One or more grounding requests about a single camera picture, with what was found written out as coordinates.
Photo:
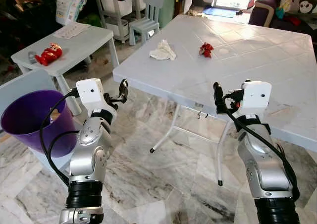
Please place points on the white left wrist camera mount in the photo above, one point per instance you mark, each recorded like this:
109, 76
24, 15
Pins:
89, 92

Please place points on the red toy figure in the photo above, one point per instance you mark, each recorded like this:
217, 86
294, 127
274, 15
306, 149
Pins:
49, 53

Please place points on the white tiered storage cart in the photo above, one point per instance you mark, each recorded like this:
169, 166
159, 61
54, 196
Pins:
116, 6

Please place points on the white printed paper sheet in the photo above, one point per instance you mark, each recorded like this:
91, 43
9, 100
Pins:
72, 30

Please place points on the red wrapper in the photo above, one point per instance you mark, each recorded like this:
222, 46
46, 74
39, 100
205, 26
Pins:
206, 50

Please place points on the white tissue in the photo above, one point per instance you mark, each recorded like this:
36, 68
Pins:
163, 51

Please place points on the pale blue child chair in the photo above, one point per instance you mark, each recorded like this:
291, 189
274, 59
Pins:
148, 26

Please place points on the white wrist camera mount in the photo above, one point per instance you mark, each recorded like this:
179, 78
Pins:
89, 92
256, 97

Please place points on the white diaper pack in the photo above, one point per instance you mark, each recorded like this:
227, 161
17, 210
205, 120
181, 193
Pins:
70, 5

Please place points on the large white folding table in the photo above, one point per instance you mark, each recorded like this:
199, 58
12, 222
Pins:
233, 55

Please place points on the small white plastic table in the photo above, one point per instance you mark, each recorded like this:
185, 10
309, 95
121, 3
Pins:
79, 48

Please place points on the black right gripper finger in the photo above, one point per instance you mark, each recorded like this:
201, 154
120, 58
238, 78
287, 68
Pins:
222, 109
217, 91

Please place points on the brown cardboard scrap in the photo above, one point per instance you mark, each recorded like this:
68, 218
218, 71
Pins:
54, 114

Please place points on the dark purple sofa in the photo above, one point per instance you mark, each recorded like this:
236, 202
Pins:
267, 13

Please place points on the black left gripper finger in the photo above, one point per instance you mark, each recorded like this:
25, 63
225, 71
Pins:
123, 87
118, 100

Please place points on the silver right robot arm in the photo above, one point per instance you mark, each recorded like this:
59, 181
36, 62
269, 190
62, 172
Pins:
265, 169

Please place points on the small grey metal object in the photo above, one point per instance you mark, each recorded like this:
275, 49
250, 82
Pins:
32, 57

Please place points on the panda plush toy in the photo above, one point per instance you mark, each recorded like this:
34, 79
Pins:
306, 7

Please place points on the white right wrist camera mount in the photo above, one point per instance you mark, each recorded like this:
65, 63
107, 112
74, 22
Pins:
256, 97

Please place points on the purple plastic rubbish bin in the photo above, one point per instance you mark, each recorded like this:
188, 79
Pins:
25, 122

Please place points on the green cabinet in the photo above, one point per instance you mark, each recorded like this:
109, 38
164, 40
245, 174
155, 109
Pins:
168, 3

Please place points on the blue door mat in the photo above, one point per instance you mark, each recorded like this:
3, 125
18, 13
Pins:
219, 12

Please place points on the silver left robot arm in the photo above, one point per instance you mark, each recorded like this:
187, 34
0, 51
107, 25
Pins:
88, 154

